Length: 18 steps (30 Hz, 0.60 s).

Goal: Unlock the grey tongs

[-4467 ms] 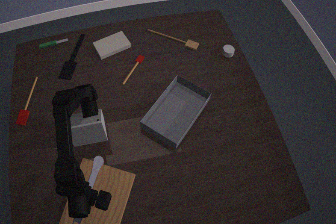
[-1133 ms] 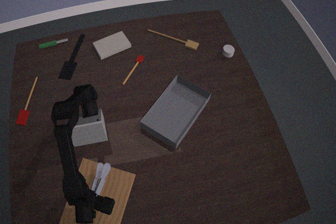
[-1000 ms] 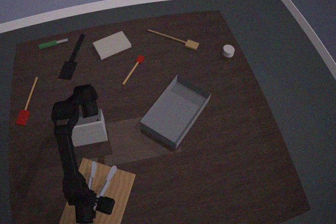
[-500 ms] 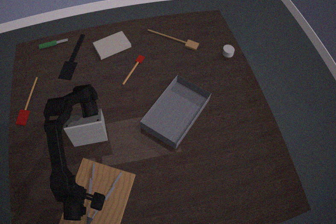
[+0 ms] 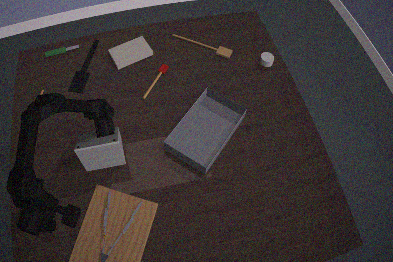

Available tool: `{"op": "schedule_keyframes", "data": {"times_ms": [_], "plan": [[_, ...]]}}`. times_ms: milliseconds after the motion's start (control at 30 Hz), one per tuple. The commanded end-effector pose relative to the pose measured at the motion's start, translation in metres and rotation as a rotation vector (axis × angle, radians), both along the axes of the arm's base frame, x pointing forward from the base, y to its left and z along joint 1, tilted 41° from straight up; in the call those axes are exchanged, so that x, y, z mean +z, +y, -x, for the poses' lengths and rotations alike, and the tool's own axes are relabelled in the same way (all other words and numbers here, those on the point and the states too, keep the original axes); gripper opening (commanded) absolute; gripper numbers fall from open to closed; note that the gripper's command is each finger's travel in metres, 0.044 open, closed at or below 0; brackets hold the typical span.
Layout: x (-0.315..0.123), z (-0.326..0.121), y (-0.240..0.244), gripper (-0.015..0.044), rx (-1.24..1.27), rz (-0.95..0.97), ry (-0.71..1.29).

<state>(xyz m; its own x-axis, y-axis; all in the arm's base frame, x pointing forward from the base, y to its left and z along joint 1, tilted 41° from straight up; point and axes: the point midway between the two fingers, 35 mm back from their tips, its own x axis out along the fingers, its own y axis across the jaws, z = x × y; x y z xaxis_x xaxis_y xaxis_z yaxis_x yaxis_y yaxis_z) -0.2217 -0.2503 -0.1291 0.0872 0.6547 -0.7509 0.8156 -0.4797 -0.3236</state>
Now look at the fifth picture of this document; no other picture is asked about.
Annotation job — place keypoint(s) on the grey cylinder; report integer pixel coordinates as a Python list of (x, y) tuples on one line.
[(267, 59)]

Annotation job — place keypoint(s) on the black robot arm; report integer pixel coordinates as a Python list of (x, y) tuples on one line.
[(22, 181)]

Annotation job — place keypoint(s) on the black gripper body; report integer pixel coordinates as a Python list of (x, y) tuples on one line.
[(71, 214)]

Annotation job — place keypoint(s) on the wooden board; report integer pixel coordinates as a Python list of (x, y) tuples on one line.
[(131, 245)]

